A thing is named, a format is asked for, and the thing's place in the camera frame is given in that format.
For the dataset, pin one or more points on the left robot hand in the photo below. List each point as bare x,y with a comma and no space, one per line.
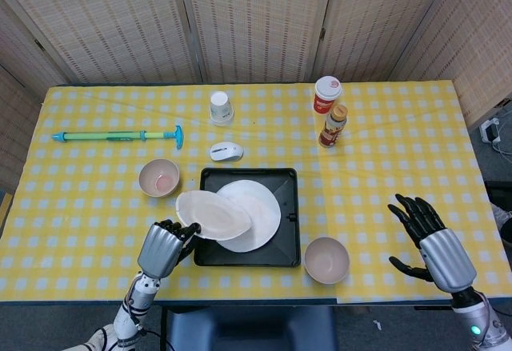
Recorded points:
160,251

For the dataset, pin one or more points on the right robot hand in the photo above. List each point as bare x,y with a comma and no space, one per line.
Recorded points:
448,257

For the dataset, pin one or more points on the white paper plate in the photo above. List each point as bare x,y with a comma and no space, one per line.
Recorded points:
212,215

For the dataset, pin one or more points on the beige bowl with pink residue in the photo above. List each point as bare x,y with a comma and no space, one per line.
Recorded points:
160,179

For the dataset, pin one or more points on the white paper plate cracked rim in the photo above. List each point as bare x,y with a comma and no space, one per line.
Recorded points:
264,215

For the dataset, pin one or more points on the plain beige bowl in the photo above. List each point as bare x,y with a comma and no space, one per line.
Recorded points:
327,261

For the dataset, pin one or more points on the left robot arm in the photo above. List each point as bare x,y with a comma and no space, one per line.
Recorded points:
132,307

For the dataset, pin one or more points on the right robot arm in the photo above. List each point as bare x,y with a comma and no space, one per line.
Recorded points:
476,315

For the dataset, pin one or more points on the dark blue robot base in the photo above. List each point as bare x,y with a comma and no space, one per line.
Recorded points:
252,329

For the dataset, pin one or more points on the black square tray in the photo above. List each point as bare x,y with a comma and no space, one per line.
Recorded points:
286,247

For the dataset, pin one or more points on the grey shoe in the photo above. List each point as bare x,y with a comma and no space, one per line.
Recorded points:
505,213

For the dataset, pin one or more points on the white computer mouse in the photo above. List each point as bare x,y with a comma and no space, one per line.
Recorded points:
226,152

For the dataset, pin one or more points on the yellow checked tablecloth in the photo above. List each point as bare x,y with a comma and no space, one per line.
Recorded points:
400,147

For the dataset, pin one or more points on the green and blue water squirter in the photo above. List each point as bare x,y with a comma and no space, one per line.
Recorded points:
100,136

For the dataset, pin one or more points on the white power adapter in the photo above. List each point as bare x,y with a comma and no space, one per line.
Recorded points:
490,132

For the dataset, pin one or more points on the white paper cup stack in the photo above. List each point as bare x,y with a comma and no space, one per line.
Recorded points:
221,109

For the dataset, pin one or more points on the drink bottle with gold cap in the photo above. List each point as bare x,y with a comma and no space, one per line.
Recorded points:
332,129

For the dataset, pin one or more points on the red coffee cup white lid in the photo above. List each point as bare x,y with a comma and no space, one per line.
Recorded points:
325,97

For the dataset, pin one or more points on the woven folding screen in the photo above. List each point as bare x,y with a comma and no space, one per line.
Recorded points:
256,27

